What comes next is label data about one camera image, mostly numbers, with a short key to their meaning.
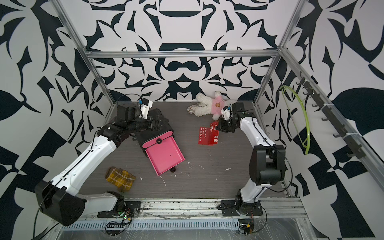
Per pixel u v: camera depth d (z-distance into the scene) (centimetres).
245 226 70
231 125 76
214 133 90
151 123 65
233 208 74
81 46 88
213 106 108
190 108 112
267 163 47
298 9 74
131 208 74
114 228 72
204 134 102
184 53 92
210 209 76
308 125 67
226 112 84
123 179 83
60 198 37
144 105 66
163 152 87
